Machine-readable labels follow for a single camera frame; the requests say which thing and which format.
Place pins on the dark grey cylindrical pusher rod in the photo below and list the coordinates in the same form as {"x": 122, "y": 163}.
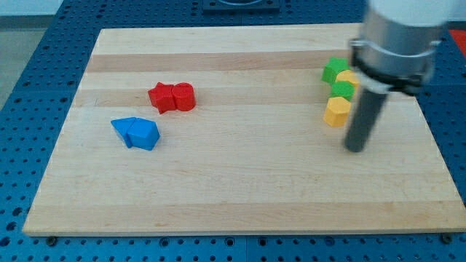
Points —
{"x": 364, "y": 119}

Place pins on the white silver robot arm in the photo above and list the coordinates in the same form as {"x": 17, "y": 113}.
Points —
{"x": 394, "y": 52}

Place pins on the yellow heart block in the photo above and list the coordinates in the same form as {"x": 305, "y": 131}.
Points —
{"x": 348, "y": 76}

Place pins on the green round block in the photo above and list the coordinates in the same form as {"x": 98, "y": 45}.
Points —
{"x": 342, "y": 89}

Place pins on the yellow hexagon block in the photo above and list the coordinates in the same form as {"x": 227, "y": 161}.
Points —
{"x": 337, "y": 111}

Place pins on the green star block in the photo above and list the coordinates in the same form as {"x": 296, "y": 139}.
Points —
{"x": 333, "y": 67}

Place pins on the wooden board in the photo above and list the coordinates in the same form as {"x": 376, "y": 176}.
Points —
{"x": 254, "y": 155}

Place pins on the red cylinder block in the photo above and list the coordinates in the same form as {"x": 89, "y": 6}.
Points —
{"x": 184, "y": 97}

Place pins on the red star block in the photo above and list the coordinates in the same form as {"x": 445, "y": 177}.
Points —
{"x": 161, "y": 97}

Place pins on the blue pentagon block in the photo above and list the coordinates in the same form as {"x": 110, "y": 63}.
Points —
{"x": 143, "y": 134}

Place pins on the blue triangle block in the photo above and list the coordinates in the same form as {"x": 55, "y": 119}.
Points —
{"x": 124, "y": 130}

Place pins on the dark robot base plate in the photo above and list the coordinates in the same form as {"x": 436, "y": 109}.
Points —
{"x": 240, "y": 5}

